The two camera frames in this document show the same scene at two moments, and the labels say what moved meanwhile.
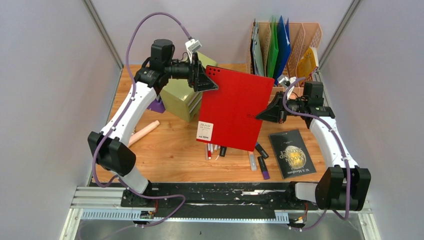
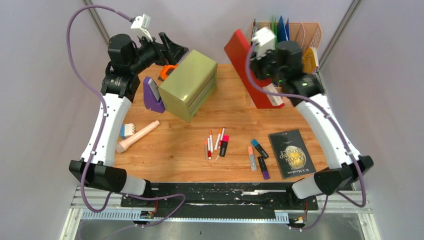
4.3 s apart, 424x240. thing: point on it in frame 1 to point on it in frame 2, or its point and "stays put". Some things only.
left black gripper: [199, 78] to [175, 52]
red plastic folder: [227, 116] to [236, 49]
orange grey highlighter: [252, 160] stays put
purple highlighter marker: [263, 167] stays put
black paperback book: [292, 155] stays put
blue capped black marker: [261, 150] stays put
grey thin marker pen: [206, 151] stays put
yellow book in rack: [307, 64] stays put
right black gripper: [275, 112] to [256, 63]
